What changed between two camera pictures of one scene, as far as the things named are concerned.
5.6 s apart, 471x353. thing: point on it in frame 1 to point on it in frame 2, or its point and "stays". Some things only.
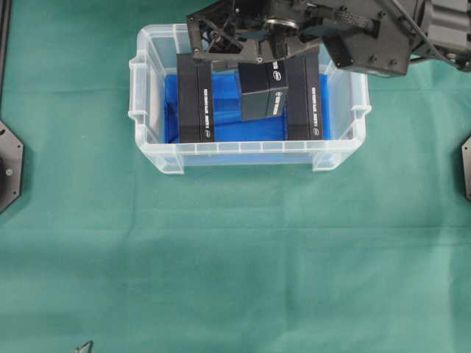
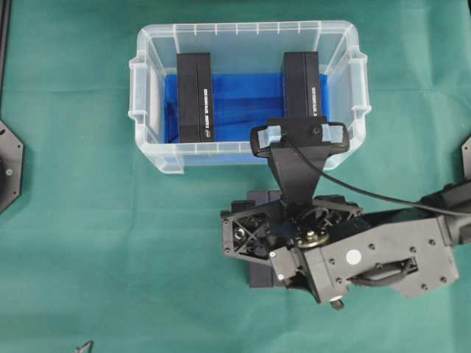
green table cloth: x=99 y=245 stays
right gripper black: x=241 y=30 to x=296 y=241
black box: x=195 y=98 stays
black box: x=261 y=87 to x=260 y=275
